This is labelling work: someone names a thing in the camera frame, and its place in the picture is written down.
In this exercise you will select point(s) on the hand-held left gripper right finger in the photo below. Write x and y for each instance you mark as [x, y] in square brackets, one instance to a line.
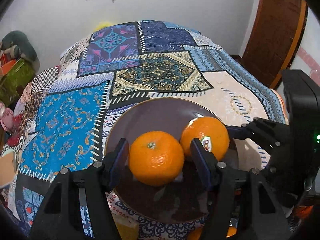
[200, 160]

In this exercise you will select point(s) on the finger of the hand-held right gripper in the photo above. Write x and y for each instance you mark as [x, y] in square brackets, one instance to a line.
[236, 133]
[282, 175]

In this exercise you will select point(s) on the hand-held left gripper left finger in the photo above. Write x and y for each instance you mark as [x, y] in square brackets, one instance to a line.
[120, 162]

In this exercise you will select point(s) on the orange with sticker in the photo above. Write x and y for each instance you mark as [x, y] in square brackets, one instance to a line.
[207, 130]

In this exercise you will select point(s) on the large orange with green stem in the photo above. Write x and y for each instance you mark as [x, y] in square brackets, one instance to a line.
[156, 160]

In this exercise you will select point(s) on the dark purple round plate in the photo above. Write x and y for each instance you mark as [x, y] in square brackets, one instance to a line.
[155, 115]

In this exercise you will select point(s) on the white cabinet with pink print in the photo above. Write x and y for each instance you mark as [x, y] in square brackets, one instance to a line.
[305, 52]

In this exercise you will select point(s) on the patchwork printed blanket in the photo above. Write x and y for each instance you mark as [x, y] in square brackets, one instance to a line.
[70, 115]

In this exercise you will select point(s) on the brown wooden door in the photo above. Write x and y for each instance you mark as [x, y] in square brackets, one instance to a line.
[272, 30]

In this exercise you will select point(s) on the tan cardboard piece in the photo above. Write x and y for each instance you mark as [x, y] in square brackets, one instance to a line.
[7, 170]

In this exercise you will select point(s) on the pink soft item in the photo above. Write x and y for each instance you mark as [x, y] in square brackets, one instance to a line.
[6, 120]

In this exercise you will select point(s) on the green printed cloth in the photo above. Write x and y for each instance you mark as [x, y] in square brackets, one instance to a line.
[15, 82]

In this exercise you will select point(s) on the yellow item behind blanket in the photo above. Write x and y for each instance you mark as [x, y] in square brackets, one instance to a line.
[102, 26]

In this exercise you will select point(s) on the orange box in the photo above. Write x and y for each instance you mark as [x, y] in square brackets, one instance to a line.
[7, 66]

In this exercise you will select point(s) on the grey-green cushion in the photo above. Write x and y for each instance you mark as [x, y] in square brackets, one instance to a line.
[20, 42]

